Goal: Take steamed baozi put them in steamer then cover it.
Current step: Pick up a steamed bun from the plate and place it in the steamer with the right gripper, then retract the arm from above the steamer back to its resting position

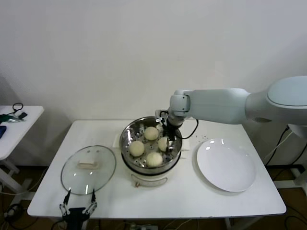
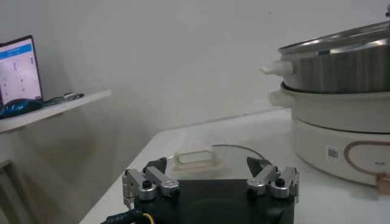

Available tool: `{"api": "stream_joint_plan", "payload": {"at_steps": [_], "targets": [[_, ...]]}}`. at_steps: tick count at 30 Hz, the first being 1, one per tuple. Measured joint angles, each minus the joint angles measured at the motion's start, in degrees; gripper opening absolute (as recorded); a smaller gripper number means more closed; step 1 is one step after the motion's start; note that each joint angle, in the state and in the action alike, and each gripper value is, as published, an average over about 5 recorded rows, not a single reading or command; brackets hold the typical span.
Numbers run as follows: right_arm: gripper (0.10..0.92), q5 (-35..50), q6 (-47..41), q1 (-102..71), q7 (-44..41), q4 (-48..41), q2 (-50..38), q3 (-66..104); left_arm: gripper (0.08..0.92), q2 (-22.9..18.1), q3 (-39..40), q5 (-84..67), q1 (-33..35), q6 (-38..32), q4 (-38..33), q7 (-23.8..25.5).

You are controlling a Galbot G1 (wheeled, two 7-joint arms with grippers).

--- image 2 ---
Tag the cream electric cooking pot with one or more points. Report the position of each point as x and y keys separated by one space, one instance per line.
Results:
x=335 y=121

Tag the blue object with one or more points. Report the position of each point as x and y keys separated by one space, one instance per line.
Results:
x=18 y=106

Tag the white side table with tools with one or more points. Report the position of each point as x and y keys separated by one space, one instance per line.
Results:
x=61 y=106

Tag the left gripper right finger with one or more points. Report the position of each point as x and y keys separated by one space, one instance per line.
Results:
x=274 y=182

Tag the stainless steel steamer basket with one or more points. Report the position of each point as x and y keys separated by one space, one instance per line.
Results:
x=341 y=70

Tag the tablet with lit screen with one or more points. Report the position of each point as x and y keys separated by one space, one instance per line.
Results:
x=18 y=70

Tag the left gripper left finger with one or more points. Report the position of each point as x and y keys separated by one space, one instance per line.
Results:
x=146 y=185

